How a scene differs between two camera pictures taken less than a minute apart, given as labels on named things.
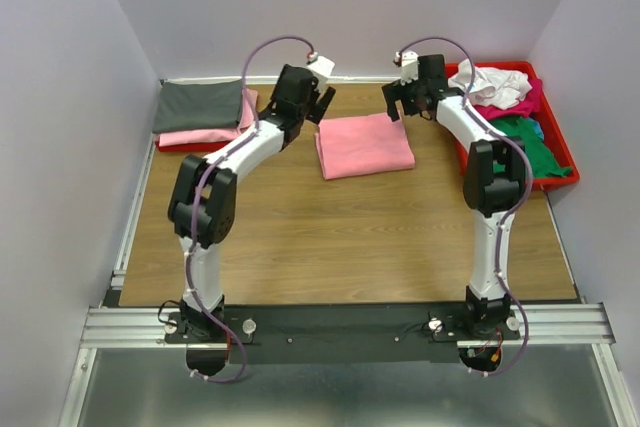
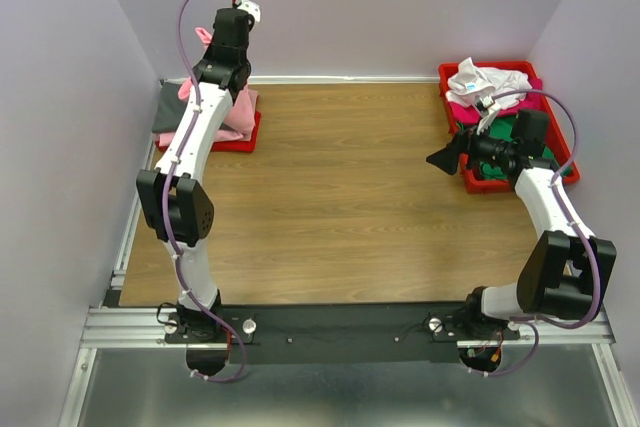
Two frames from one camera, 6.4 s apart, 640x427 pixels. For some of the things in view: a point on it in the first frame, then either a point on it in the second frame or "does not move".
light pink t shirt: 361,145 → 241,113
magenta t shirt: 525,108 does not move
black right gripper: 400,95 → 463,150
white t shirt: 492,87 does not move
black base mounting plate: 344,333 does not move
